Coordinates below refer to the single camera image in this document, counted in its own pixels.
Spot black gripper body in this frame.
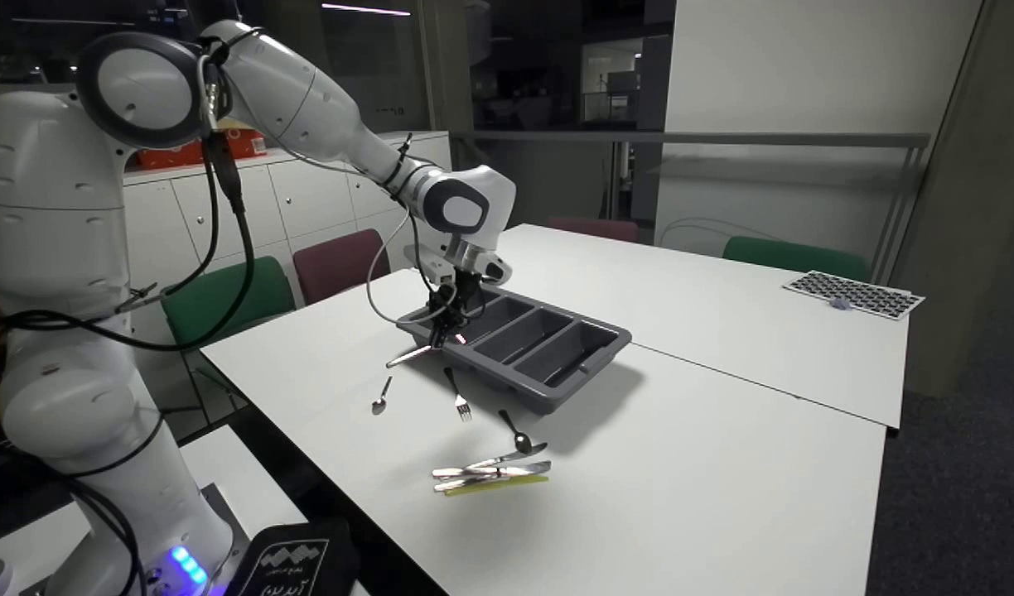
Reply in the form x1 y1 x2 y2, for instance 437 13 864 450
423 260 490 322

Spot grey plastic cutlery tray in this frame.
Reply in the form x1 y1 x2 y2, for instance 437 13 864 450
395 279 632 416

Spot small silver spoon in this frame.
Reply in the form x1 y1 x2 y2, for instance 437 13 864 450
368 372 396 416

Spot dark red chair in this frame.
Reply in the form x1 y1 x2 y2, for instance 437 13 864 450
289 226 395 307
544 213 652 246

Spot silver table knife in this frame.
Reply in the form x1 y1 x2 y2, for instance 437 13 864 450
432 457 554 491

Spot white low cabinet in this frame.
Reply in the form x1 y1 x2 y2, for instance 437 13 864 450
118 128 453 324

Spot green chair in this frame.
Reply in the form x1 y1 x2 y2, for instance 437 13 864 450
160 254 300 349
718 231 875 281

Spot orange cardboard box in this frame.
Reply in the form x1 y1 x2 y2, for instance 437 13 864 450
130 128 267 171

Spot black control box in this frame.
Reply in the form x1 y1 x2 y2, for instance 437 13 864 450
221 524 360 596

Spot thin gripper cable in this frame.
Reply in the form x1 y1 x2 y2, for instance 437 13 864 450
365 236 451 332

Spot black handled utensil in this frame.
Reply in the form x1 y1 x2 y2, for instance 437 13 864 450
498 407 550 457

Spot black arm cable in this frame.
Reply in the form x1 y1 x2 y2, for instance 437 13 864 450
0 31 262 356

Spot grey wall handrail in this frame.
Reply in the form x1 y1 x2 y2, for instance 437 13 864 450
466 128 931 153

